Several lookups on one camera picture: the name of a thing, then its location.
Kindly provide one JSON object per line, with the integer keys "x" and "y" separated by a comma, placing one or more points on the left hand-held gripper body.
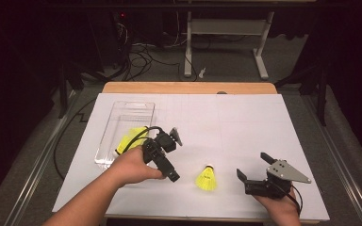
{"x": 158, "y": 149}

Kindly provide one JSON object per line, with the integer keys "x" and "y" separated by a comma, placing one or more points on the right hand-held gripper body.
{"x": 281, "y": 172}

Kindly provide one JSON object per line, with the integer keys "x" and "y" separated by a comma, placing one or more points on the clear plastic container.
{"x": 128, "y": 113}

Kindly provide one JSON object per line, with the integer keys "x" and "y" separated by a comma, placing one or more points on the person's left hand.
{"x": 130, "y": 168}

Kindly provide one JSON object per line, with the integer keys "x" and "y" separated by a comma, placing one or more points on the person's right hand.
{"x": 283, "y": 207}

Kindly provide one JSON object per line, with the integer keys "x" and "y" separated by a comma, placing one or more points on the white board sheet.
{"x": 248, "y": 125}

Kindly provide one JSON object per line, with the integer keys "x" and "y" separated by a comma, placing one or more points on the black metal stand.
{"x": 322, "y": 94}
{"x": 63, "y": 94}

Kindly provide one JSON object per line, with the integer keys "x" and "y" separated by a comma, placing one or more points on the small white floor object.
{"x": 202, "y": 72}

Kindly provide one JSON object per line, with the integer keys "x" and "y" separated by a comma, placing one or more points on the black computer tower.
{"x": 110, "y": 37}

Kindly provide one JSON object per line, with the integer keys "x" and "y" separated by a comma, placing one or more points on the metal floor rail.
{"x": 342, "y": 169}
{"x": 37, "y": 169}

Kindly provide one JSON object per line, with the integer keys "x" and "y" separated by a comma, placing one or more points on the white metal desk frame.
{"x": 226, "y": 26}

